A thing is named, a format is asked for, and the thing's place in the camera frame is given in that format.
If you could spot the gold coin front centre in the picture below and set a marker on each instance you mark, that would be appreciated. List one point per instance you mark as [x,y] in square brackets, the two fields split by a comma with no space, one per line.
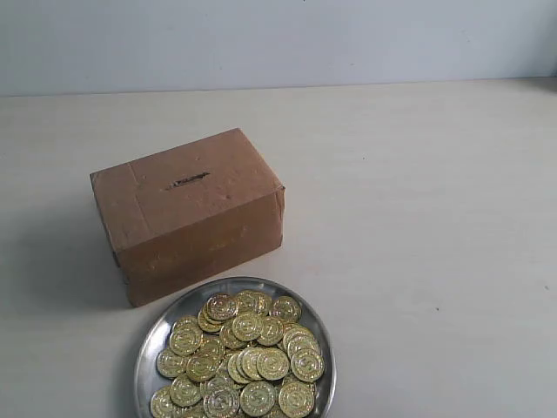
[257,398]

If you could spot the gold coin centre large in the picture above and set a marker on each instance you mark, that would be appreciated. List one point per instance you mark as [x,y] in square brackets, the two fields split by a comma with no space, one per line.
[273,364]

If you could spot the gold coin front right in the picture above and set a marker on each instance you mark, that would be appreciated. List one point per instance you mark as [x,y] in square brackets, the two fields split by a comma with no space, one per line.
[296,400]

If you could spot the round steel plate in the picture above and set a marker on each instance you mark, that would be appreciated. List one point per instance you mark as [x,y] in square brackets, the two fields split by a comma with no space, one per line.
[147,379]

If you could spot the gold coin front left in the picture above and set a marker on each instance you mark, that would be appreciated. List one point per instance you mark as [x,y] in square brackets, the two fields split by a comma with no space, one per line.
[184,392]

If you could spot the gold coin left upper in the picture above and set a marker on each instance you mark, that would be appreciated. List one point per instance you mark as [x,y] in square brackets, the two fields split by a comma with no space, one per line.
[186,340]

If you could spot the gold coin far left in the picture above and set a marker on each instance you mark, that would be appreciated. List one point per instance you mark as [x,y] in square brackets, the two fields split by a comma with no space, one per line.
[169,364]

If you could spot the gold coin top back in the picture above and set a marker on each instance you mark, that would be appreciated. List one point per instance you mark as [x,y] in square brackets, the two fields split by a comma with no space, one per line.
[221,307]

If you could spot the gold coin right edge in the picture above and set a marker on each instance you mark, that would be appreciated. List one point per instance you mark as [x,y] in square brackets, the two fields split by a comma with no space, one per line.
[307,365]

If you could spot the gold coin back right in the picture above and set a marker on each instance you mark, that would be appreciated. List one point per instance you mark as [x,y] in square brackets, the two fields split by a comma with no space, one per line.
[286,308]

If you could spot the brown cardboard box with slot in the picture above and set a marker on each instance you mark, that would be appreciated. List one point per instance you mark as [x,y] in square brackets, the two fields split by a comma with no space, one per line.
[177,217]

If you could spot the gold coin centre top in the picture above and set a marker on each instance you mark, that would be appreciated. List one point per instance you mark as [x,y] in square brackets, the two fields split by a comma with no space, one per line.
[247,326]

